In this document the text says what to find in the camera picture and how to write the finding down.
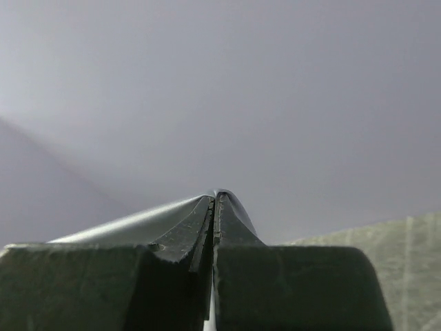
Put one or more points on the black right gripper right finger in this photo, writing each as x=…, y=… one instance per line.
x=289, y=287

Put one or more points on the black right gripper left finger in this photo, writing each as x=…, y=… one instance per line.
x=163, y=284

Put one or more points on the grey pillowcase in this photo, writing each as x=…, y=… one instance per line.
x=148, y=225

